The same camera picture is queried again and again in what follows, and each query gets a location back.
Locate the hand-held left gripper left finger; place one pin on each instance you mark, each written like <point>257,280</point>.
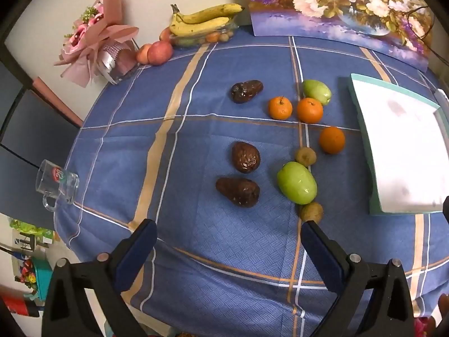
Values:
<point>136,252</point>

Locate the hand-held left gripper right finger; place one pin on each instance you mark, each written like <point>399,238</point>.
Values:
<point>322,256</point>

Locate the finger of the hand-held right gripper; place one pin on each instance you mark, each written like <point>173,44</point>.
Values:
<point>446,210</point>

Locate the small tan round sapodilla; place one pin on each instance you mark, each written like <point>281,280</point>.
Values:
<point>312,211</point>
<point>306,156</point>

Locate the large green mango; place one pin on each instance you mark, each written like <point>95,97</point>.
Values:
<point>297,182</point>

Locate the white tray with teal rim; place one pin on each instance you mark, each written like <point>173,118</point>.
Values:
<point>400,140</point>

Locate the pear-shaped brown avocado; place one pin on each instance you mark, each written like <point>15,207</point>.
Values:
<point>237,191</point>

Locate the oval brown avocado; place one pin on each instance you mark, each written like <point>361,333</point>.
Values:
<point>245,157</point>

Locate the orange mandarin with stem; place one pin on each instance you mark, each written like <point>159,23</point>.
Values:
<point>280,108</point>

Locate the small green mango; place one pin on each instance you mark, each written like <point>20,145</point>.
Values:
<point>316,92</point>

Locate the lumpy dark avocado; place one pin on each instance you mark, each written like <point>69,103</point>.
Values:
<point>246,91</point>

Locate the person's right hand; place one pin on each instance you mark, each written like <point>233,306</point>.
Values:
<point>444,307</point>

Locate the teal plastic box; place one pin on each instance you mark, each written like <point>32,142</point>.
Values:
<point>42,281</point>

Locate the glass mug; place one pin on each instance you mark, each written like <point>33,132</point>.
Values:
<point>58,182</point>

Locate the green printed box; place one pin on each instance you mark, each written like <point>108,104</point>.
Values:
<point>29,233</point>

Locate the white power strip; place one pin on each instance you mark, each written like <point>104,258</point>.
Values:
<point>442,94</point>

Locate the blue plaid tablecloth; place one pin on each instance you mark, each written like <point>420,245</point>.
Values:
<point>210,130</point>

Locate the dark grey cabinet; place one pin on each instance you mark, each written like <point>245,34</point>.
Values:
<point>28,130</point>

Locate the pale orange peach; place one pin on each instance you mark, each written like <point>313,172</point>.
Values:
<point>142,55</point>

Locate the red apple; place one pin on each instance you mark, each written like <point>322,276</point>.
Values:
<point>160,52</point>

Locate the pink flower bouquet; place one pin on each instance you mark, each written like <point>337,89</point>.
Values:
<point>94,38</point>

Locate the reddish orange peach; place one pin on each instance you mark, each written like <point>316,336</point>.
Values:
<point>165,34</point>

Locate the clear plastic container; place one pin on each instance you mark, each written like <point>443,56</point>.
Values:
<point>210,38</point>

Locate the floral painting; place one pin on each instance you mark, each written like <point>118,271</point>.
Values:
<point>333,3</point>

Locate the yellow banana bunch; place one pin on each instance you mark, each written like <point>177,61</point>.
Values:
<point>200,19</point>

